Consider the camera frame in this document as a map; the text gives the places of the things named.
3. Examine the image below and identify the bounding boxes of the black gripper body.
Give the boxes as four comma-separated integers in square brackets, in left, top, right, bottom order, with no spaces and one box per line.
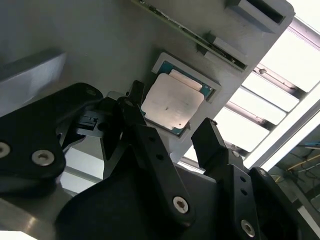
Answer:
[54,146,237,240]

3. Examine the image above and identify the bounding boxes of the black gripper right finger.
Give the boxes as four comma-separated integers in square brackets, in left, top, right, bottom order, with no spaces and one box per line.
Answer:
[190,117,311,240]

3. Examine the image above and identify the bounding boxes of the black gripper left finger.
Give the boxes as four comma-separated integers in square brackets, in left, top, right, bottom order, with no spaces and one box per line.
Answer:
[0,79,198,228]

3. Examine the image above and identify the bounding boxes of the silver CPU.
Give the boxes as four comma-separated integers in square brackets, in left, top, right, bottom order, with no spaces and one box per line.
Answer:
[140,60,216,138]

